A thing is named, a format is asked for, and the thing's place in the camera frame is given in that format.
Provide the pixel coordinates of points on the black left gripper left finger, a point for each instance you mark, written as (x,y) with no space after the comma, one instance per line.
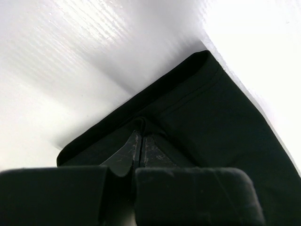
(72,196)

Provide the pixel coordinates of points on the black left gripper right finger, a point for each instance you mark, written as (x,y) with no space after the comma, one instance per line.
(168,194)

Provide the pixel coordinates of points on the black t-shirt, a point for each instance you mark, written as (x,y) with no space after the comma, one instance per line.
(198,109)

